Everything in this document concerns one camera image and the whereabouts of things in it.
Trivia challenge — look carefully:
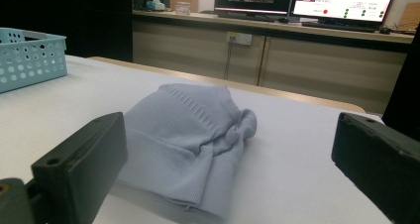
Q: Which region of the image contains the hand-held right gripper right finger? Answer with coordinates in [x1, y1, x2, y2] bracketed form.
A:
[331, 112, 420, 224]

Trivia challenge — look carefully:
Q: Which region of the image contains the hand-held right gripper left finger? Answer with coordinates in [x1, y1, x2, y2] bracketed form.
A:
[31, 111, 129, 224]

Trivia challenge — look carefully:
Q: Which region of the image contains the pale blue knit garment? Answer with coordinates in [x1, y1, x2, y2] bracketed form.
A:
[116, 82, 258, 218]

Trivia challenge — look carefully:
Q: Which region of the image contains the light blue perforated plastic basket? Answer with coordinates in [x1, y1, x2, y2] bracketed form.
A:
[0, 27, 68, 94]

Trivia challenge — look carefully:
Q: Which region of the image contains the white table cover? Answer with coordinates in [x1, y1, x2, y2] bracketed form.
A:
[0, 55, 392, 224]

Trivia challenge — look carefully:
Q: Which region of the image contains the beige cabinet with counter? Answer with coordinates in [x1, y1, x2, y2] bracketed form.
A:
[132, 9, 415, 114]

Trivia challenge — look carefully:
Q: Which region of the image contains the light wooden table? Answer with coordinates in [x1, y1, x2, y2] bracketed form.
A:
[88, 56, 367, 114]

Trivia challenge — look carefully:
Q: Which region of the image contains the black keyboard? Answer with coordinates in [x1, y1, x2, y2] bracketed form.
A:
[217, 12, 275, 23]
[301, 20, 377, 34]

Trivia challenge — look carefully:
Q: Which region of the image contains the flat brown cardboard piece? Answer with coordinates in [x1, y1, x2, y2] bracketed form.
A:
[396, 1, 420, 33]

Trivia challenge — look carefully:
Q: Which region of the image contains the bright-screen computer monitor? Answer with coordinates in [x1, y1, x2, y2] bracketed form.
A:
[291, 0, 397, 24]

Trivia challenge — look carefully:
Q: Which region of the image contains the blue tissue box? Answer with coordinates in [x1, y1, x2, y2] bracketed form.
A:
[146, 0, 166, 12]

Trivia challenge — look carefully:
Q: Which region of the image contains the clear plastic container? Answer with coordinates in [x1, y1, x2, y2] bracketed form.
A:
[174, 1, 192, 16]

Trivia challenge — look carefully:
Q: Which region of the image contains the black cable from wall socket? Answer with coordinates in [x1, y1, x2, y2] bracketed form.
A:
[222, 37, 234, 80]

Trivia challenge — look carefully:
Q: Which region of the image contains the white wall socket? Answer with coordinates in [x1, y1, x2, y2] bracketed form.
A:
[226, 31, 253, 47]

